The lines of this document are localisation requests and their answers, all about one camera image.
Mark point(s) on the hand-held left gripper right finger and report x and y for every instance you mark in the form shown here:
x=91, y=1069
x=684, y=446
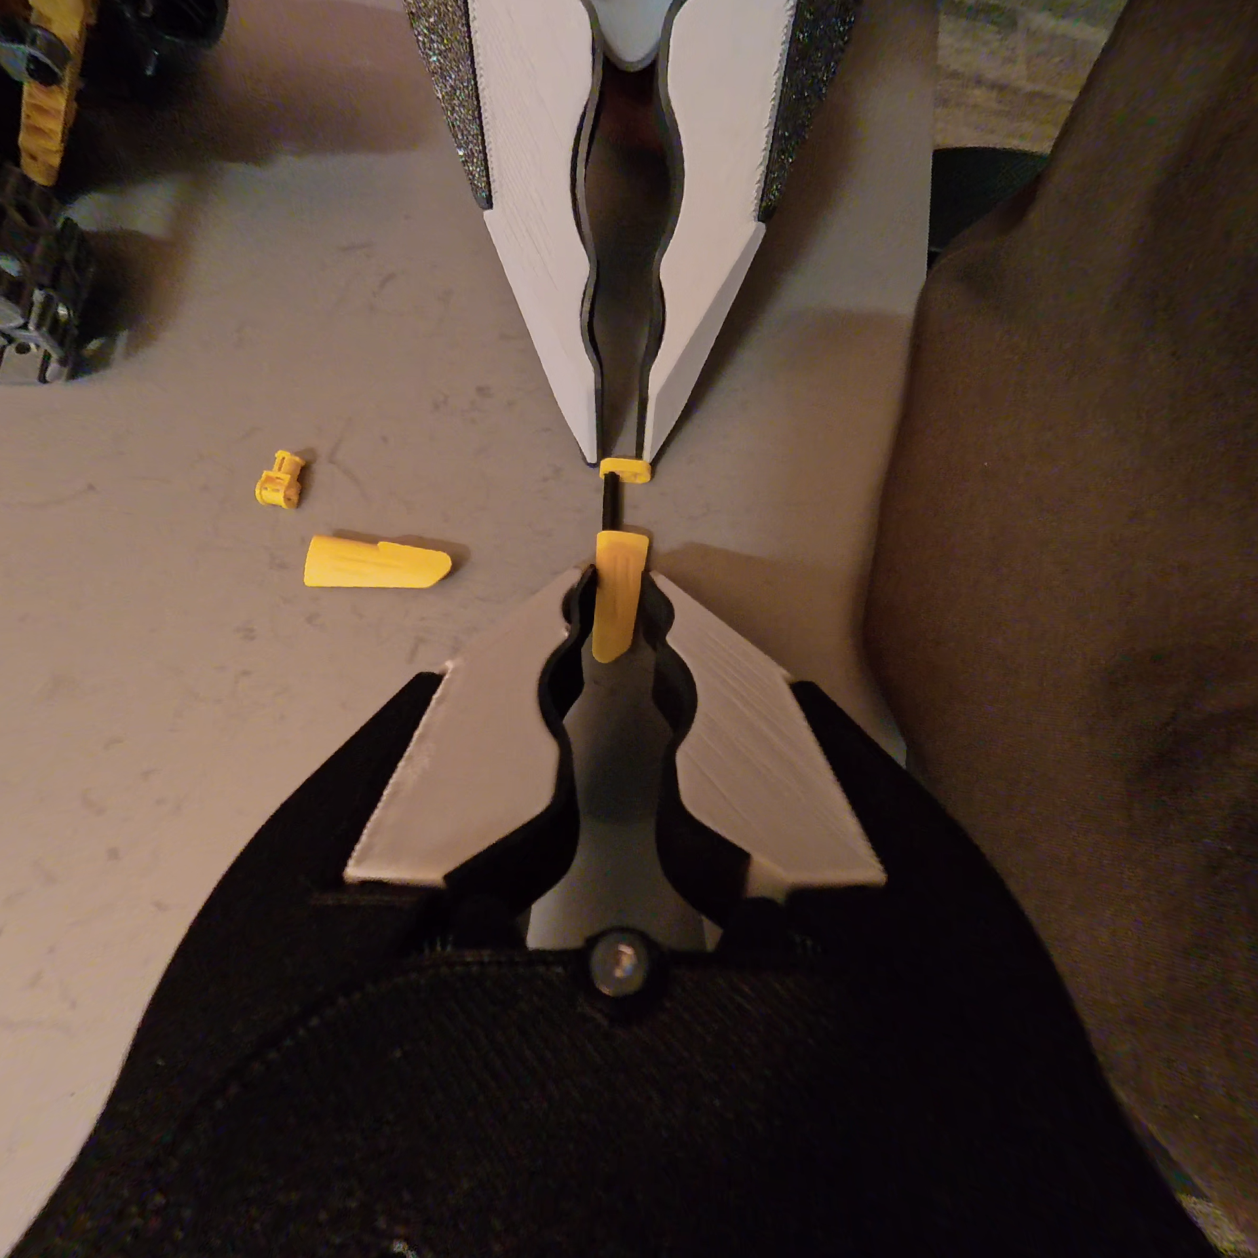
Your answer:
x=775, y=766

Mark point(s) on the person's right hand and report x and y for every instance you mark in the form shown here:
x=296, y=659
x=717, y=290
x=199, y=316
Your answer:
x=629, y=137

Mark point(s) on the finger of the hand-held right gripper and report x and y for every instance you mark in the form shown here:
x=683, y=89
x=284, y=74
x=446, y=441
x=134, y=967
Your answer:
x=530, y=176
x=721, y=176

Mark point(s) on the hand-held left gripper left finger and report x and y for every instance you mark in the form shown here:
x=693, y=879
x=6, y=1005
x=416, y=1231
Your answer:
x=461, y=766

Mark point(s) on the small yellow connector brick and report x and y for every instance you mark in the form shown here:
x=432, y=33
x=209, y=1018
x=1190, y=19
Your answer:
x=280, y=479

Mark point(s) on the black toy axle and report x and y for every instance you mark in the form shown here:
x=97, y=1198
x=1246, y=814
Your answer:
x=609, y=506

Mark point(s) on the yellow black toy tracked vehicle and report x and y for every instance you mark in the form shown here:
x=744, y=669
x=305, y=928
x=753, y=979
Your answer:
x=49, y=146

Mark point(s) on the yellow blade-shaped brick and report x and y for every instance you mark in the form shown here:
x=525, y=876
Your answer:
x=373, y=561
x=618, y=590

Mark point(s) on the yellow two-hole liftarm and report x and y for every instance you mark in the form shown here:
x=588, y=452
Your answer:
x=626, y=468

